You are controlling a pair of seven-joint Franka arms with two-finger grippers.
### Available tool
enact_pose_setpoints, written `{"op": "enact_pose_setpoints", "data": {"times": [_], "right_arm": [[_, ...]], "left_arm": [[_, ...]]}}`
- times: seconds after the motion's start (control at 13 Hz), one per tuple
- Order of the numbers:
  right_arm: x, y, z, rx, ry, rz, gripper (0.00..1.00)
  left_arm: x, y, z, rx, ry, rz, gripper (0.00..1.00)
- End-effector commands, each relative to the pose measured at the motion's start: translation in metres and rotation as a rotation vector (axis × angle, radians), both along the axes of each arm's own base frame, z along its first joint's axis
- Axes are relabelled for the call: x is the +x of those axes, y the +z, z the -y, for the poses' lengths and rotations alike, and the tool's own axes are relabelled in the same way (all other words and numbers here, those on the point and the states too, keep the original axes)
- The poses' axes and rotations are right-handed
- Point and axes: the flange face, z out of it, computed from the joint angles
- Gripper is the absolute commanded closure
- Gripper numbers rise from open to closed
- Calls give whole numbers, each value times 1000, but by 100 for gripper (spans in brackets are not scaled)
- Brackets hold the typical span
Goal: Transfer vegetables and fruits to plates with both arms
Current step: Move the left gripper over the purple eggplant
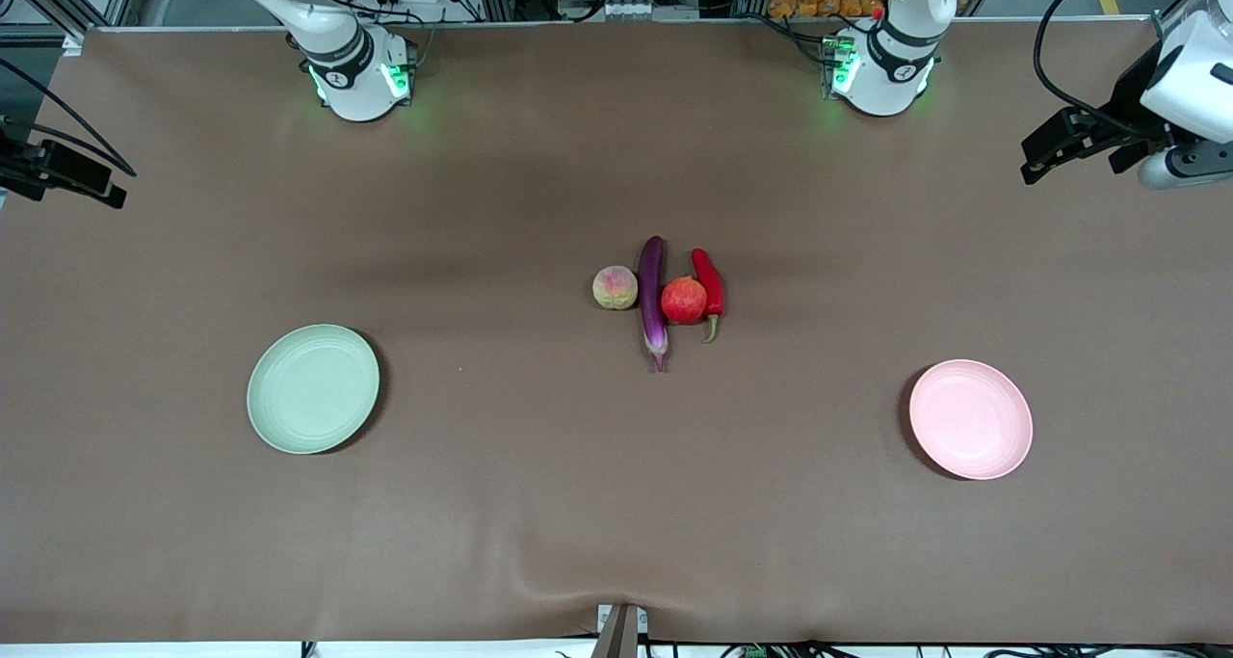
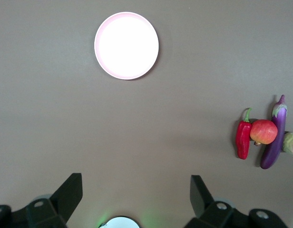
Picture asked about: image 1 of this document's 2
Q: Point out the metal table edge bracket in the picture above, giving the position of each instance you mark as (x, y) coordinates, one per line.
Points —
(621, 629)

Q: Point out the long purple eggplant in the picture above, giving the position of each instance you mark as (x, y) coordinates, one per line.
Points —
(652, 273)

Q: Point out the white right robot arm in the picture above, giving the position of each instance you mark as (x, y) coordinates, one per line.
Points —
(356, 90)

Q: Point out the brown table cover mat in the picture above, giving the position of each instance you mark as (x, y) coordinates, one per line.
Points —
(616, 504)

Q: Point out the fuzzy yellow-pink peach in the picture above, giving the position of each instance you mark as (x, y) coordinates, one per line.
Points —
(616, 288)

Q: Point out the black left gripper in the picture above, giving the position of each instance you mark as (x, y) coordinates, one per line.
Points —
(1129, 101)

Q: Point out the pale green round plate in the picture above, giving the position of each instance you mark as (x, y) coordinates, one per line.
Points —
(313, 388)

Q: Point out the pale pink round plate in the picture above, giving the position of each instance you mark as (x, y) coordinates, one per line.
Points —
(971, 419)

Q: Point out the red pomegranate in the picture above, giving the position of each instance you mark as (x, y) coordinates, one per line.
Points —
(684, 302)

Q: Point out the white terminal block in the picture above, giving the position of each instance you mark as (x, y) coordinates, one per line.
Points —
(641, 9)

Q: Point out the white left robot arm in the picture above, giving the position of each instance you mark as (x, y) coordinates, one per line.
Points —
(881, 80)

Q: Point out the red chili pepper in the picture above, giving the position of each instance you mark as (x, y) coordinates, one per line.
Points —
(710, 277)

